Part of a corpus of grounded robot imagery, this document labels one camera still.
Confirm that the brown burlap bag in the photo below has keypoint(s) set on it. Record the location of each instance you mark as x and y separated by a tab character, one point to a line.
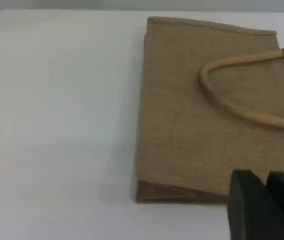
181	112

